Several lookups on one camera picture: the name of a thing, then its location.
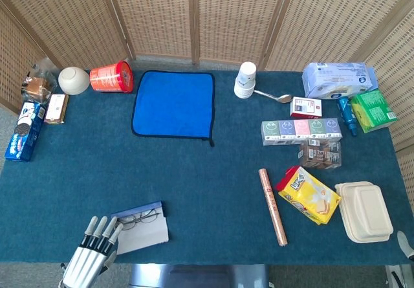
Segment thin black eyeglasses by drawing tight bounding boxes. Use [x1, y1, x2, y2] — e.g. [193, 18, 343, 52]
[116, 210, 160, 230]

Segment small brown white box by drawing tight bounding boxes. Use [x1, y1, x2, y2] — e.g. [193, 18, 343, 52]
[43, 93, 69, 126]

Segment stack of white paper cups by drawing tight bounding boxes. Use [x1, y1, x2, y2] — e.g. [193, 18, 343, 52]
[234, 61, 257, 100]

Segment dark blue bottle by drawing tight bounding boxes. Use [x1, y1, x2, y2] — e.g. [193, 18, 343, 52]
[337, 96, 358, 137]

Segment clear bag brown cake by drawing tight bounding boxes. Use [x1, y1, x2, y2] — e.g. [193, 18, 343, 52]
[21, 58, 59, 104]

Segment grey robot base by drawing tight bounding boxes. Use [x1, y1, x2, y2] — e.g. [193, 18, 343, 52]
[128, 263, 270, 288]

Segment woven wooden folding screen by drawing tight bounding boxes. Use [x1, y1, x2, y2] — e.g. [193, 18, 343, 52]
[0, 0, 414, 188]

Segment yellow red Lipo snack bag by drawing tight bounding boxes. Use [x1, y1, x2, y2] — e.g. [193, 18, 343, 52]
[275, 166, 342, 226]

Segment cream bowl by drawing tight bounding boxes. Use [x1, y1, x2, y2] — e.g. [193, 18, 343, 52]
[58, 66, 91, 96]

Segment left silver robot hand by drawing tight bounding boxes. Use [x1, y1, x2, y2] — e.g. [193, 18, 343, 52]
[61, 216, 124, 288]

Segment brown clear wrapped pack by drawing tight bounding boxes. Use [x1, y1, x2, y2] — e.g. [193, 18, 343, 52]
[298, 138, 342, 172]

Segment blue eyeglass case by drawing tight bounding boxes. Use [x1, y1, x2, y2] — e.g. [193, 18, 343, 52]
[110, 201, 169, 256]

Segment green tissue pack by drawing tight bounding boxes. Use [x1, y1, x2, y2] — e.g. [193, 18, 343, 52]
[350, 89, 398, 134]

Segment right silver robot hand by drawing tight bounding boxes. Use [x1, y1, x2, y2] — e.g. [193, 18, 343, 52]
[397, 230, 414, 263]

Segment pale blue tissue pack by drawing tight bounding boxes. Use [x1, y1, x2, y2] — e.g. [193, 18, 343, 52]
[301, 61, 378, 100]

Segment beige lidded lunch container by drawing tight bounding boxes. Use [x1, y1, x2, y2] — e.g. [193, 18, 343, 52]
[334, 180, 395, 244]

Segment small white red box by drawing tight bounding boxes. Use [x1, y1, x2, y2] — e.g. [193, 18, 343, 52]
[289, 96, 323, 120]

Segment metal spoon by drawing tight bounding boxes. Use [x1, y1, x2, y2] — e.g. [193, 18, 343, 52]
[254, 89, 294, 104]

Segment orange tub red lid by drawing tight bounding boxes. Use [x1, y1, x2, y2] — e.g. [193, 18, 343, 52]
[89, 60, 135, 94]

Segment pastel pocket tissue multipack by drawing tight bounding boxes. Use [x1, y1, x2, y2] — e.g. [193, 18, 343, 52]
[260, 117, 343, 147]

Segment teal table mat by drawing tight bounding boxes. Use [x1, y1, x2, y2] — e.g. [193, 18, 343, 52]
[0, 70, 414, 266]

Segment wooden rolling pin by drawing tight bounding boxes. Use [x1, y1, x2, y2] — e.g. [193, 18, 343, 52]
[257, 168, 289, 247]

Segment blue cloth black trim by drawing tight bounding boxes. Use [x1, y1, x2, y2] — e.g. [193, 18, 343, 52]
[131, 70, 216, 148]

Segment blue Oreo cookie box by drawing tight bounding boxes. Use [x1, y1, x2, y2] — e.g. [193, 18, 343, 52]
[4, 102, 47, 162]

